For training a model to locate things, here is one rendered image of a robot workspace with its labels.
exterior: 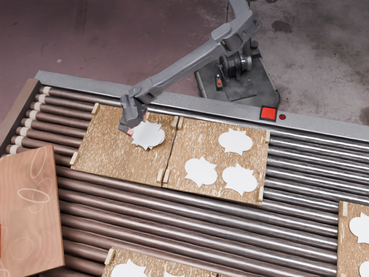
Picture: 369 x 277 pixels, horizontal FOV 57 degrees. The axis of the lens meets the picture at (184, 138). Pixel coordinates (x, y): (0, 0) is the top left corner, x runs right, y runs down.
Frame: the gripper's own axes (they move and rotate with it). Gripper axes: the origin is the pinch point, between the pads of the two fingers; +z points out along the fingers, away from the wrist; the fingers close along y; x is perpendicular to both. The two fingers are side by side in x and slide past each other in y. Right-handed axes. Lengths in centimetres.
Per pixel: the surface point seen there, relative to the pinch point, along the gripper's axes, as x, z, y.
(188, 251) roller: -41, 11, -35
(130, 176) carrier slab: -5.8, 9.6, -18.1
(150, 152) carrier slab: -8.2, 9.3, -4.7
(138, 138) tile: -1.2, 6.0, -2.0
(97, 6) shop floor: 154, 101, 156
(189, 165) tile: -27.0, 8.4, -3.4
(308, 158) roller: -72, 11, 22
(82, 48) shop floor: 137, 102, 103
